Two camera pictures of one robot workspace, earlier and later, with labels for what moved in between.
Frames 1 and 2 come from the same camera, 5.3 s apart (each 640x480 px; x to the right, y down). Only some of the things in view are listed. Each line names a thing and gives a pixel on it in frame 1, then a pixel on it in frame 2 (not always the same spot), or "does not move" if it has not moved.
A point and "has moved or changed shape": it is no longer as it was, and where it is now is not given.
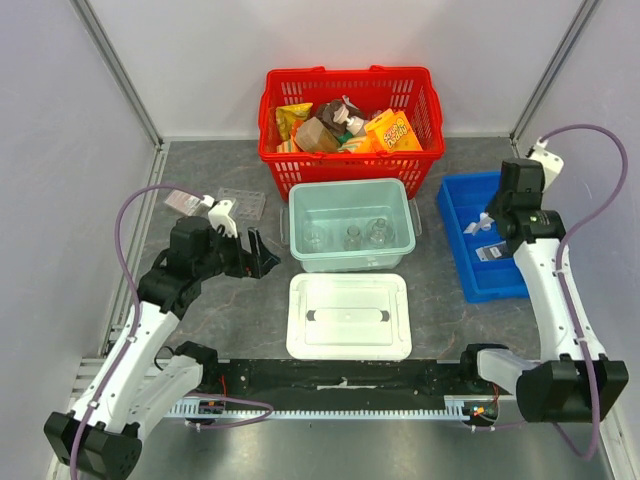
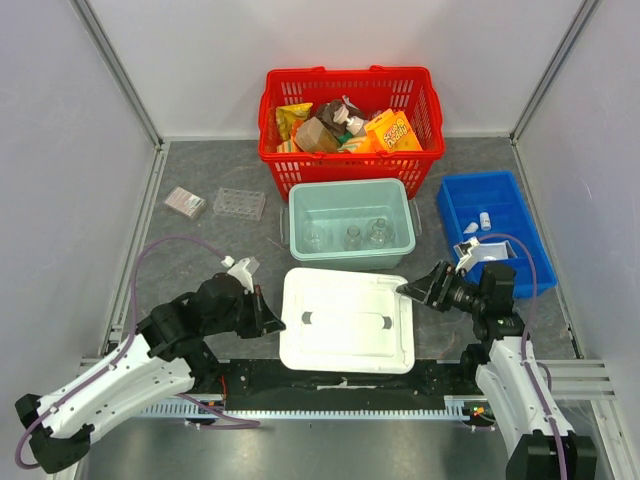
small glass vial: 352,241 does not move
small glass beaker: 313,238 does not move
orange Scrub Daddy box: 390,131 does not move
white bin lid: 348,316 has moved or changed shape
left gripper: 256,264 → 264,319
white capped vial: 471,229 does not move
